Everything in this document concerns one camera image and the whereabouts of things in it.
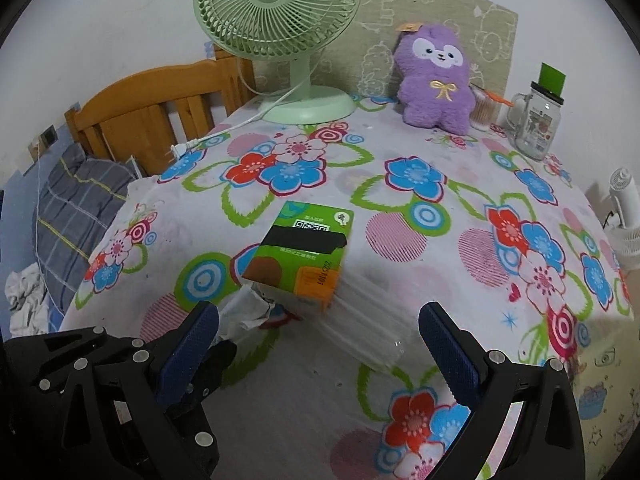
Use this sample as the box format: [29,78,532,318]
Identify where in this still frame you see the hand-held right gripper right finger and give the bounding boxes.
[418,301,587,480]

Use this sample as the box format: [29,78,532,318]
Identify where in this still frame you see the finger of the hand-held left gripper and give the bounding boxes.
[4,326,137,397]
[166,341,238,480]

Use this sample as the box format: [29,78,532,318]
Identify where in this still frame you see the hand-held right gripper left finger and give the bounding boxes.
[60,301,221,480]

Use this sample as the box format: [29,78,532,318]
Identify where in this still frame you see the white tissue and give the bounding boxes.
[216,282,284,347]

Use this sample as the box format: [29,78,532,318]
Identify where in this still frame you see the cartoon printed storage box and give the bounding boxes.
[569,317,640,480]

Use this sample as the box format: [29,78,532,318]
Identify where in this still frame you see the green carton packet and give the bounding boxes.
[242,199,357,312]

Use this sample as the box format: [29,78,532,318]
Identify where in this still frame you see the white crumpled cloth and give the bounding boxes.
[4,262,52,339]

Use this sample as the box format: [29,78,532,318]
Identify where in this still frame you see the clear plastic bottle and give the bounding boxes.
[317,255,409,374]

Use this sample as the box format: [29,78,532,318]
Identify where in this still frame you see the grey plaid bedding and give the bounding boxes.
[31,141,139,322]

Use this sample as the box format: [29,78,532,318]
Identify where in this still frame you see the white standing fan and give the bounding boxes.
[602,167,640,272]

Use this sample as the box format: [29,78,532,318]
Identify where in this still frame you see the glass mug jar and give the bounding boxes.
[504,80,564,162]

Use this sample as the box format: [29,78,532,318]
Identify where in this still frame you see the wooden bed headboard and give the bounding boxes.
[64,49,262,179]

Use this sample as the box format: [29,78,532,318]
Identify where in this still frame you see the small jar with orange lid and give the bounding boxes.
[467,85,514,134]

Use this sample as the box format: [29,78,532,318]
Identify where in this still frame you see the purple plush toy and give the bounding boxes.
[392,21,477,136]

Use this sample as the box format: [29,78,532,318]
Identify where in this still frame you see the green plastic cup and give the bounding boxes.
[536,62,570,97]

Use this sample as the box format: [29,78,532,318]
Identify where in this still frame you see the green cartoon printed board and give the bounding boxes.
[252,0,520,112]

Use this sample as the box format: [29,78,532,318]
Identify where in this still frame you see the white fan power cable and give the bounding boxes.
[166,57,302,162]

